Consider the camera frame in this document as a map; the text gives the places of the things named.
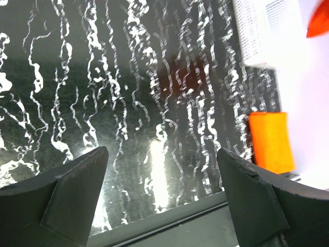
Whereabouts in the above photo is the folded orange t-shirt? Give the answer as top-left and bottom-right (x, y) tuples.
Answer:
(249, 112), (295, 174)

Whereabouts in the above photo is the orange t-shirt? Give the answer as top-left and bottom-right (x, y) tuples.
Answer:
(306, 0), (328, 38)
(249, 112), (295, 174)

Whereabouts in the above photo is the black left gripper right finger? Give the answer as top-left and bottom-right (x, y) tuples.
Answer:
(217, 148), (328, 246)

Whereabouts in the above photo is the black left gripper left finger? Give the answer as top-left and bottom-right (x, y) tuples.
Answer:
(1, 147), (109, 246)

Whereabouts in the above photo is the white plastic mesh basket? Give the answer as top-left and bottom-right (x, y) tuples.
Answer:
(233, 0), (306, 69)

